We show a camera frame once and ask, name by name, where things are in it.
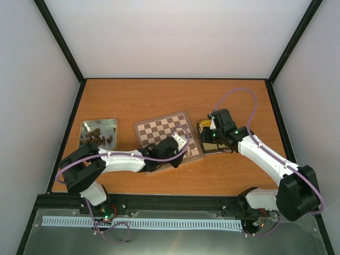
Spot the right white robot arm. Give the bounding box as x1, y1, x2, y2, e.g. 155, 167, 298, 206
203, 109, 324, 221

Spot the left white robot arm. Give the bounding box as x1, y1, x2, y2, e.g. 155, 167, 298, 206
55, 134, 188, 214

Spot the wooden chess board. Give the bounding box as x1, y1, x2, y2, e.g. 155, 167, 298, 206
134, 110, 204, 165

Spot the dark chess pieces pile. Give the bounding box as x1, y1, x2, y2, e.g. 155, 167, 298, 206
79, 127, 114, 146

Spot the left controller board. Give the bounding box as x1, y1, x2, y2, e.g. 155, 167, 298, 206
95, 204, 117, 225

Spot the gold metal tin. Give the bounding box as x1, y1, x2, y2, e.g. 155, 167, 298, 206
196, 120, 233, 155

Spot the silver metal tin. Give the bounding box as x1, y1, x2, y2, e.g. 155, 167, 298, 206
78, 118, 118, 150

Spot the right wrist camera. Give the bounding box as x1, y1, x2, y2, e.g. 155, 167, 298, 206
210, 118, 216, 130

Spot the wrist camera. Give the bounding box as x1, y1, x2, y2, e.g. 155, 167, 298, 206
210, 118, 216, 130
171, 133, 187, 152

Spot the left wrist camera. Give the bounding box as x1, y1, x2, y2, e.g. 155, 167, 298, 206
171, 133, 187, 152

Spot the black aluminium frame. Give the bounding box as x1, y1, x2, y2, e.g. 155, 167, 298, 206
15, 0, 337, 255

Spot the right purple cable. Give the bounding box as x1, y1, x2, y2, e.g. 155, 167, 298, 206
212, 88, 325, 237

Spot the light blue cable duct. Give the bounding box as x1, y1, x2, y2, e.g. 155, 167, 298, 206
41, 216, 242, 232

